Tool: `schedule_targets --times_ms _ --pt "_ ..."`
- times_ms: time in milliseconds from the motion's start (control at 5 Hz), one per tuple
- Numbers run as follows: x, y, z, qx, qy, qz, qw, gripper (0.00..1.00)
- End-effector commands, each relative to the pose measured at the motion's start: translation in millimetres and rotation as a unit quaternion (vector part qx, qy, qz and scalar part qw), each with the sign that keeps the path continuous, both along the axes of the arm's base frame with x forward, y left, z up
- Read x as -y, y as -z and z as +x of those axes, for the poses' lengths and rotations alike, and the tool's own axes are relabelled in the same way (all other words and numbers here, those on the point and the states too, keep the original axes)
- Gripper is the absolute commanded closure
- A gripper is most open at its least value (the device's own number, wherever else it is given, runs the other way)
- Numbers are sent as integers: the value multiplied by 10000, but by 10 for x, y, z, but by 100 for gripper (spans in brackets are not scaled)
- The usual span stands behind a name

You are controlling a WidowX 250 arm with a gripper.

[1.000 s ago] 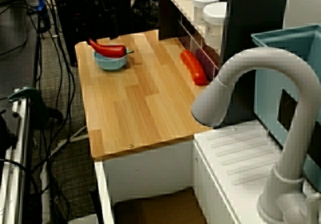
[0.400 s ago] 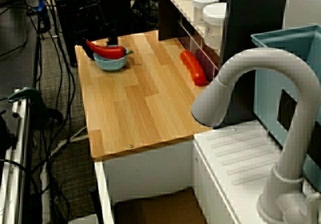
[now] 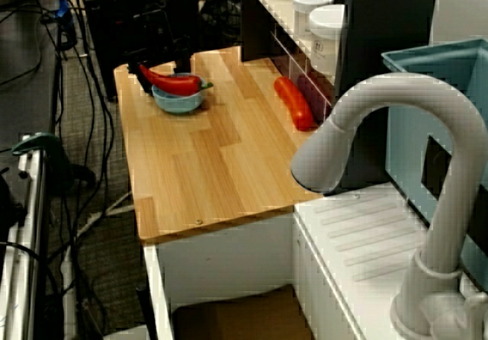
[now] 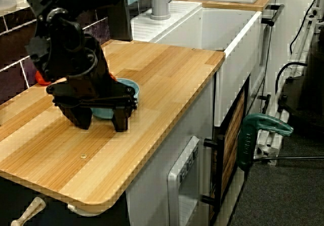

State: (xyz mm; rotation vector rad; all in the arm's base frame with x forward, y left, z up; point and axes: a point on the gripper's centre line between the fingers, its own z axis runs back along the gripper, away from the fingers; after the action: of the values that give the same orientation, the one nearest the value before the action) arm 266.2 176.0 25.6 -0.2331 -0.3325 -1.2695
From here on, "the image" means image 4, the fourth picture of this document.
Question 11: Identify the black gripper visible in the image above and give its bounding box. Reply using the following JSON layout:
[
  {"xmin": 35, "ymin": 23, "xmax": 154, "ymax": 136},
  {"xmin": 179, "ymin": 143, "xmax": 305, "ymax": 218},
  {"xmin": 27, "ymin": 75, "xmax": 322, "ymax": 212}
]
[{"xmin": 45, "ymin": 35, "xmax": 140, "ymax": 133}]

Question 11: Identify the grey curved faucet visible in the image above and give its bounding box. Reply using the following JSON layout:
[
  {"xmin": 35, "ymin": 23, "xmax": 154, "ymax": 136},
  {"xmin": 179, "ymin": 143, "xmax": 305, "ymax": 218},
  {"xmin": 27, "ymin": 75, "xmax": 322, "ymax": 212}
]
[{"xmin": 150, "ymin": 0, "xmax": 172, "ymax": 21}]

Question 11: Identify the cream peg hook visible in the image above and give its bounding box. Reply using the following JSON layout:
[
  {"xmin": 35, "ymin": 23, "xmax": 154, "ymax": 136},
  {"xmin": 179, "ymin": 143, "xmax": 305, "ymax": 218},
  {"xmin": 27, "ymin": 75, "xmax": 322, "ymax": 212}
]
[{"xmin": 11, "ymin": 196, "xmax": 47, "ymax": 226}]

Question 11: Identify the black oven door handle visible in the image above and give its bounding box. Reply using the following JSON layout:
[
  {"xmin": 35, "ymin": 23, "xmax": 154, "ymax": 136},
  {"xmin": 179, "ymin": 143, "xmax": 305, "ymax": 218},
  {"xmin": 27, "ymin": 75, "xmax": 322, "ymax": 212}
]
[{"xmin": 261, "ymin": 4, "xmax": 286, "ymax": 27}]

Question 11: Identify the dark tiled backsplash with shelf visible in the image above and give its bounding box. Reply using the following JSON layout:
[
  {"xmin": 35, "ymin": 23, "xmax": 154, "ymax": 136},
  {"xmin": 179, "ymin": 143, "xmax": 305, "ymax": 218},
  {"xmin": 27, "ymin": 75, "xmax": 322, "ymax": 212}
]
[{"xmin": 0, "ymin": 0, "xmax": 123, "ymax": 105}]

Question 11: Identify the grey toy dishwasher door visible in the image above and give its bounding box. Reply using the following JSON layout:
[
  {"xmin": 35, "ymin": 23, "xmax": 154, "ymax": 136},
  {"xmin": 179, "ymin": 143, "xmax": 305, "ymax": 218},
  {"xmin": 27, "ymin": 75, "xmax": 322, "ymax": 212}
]
[{"xmin": 167, "ymin": 135, "xmax": 201, "ymax": 226}]

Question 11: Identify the black cabinet door handle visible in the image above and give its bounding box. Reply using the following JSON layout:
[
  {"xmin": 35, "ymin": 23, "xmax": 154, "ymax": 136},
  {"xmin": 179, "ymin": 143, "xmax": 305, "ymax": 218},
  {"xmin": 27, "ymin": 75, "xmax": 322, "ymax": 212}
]
[{"xmin": 200, "ymin": 135, "xmax": 225, "ymax": 208}]

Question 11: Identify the light blue bowl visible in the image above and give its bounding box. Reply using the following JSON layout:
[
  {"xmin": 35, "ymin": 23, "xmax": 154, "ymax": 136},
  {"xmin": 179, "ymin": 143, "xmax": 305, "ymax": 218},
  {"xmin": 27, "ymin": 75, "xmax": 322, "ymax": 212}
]
[{"xmin": 90, "ymin": 78, "xmax": 141, "ymax": 121}]

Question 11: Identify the black bulky equipment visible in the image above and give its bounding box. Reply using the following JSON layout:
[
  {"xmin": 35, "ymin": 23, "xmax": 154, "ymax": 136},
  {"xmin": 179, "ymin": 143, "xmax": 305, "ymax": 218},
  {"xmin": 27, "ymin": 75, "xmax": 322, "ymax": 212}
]
[{"xmin": 277, "ymin": 32, "xmax": 324, "ymax": 136}]

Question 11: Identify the thin black cable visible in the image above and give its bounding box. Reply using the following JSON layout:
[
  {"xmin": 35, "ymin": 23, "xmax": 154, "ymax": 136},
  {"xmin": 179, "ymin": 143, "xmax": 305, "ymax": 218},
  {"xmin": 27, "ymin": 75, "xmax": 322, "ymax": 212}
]
[{"xmin": 289, "ymin": 0, "xmax": 324, "ymax": 55}]

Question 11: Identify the aluminium frame rail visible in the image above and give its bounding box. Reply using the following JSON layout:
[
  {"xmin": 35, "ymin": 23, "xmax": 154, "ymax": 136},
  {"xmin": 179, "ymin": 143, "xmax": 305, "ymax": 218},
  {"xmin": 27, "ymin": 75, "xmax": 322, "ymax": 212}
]
[{"xmin": 253, "ymin": 6, "xmax": 320, "ymax": 167}]

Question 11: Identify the white toy kitchen cabinet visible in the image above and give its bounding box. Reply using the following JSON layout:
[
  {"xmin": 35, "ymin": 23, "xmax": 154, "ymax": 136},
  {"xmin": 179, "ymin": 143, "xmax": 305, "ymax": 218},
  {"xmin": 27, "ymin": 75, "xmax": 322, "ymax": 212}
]
[{"xmin": 126, "ymin": 0, "xmax": 282, "ymax": 226}]

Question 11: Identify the orange-red toy sausage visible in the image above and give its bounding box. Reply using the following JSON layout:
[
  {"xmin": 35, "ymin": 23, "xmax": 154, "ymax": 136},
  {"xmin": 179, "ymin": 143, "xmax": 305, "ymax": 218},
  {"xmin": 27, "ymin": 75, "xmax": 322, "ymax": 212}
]
[{"xmin": 34, "ymin": 69, "xmax": 53, "ymax": 86}]

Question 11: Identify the thick black looped cable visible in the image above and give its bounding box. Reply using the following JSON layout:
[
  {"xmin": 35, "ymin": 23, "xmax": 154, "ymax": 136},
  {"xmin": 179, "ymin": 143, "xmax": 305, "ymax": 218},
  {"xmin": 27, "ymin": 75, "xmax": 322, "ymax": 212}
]
[{"xmin": 275, "ymin": 61, "xmax": 309, "ymax": 85}]

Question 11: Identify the cream rounded hook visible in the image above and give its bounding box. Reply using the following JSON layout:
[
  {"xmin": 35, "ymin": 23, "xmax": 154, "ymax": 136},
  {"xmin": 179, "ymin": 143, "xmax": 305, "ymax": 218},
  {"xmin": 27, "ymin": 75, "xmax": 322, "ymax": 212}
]
[{"xmin": 66, "ymin": 203, "xmax": 116, "ymax": 217}]

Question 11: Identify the short black door handle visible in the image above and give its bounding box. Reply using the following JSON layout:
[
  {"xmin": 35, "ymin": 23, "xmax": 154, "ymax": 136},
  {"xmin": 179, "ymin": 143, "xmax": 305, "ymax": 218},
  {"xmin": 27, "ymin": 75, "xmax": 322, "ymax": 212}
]
[{"xmin": 258, "ymin": 94, "xmax": 272, "ymax": 115}]

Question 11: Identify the black metal rod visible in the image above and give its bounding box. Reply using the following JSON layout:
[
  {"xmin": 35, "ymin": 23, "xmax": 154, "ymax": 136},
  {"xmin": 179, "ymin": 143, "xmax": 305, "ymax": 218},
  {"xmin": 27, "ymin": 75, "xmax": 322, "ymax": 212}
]
[{"xmin": 253, "ymin": 155, "xmax": 324, "ymax": 163}]

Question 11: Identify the dark grey upright panel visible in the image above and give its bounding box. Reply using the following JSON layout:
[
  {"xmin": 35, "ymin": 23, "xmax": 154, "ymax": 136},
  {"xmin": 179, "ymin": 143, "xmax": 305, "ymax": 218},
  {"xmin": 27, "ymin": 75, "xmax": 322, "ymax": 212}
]
[{"xmin": 107, "ymin": 0, "xmax": 132, "ymax": 42}]

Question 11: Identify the wood slat cabinet door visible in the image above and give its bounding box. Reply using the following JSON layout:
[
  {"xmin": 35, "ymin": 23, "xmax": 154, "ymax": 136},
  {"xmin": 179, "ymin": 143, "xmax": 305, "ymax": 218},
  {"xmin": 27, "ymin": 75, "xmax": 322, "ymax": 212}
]
[{"xmin": 220, "ymin": 89, "xmax": 247, "ymax": 201}]

